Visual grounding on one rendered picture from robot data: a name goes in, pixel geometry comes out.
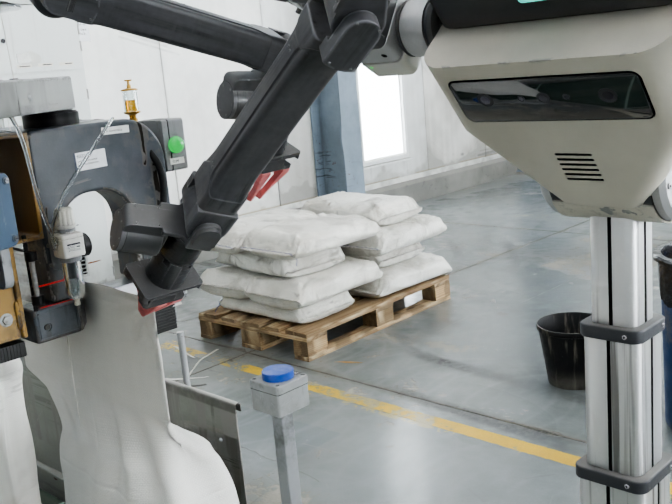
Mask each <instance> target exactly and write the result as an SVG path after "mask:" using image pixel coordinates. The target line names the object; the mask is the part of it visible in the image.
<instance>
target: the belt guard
mask: <svg viewBox="0 0 672 504"><path fill-rule="evenodd" d="M73 108H75V101H74V94H73V87H72V81H71V77H70V76H61V77H45V78H29V79H14V80H0V119H5V118H11V117H17V116H24V115H30V114H37V113H44V112H54V111H63V110H71V109H73Z"/></svg>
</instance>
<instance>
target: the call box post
mask: <svg viewBox="0 0 672 504"><path fill-rule="evenodd" d="M272 422H273V431H274V440H275V449H276V458H277V468H278V477H279V486H280V495H281V504H302V499H301V489H300V479H299V470H298V460H297V451H296V441H295V431H294V422H293V412H292V413H290V414H288V415H286V416H284V417H282V418H278V417H275V416H272Z"/></svg>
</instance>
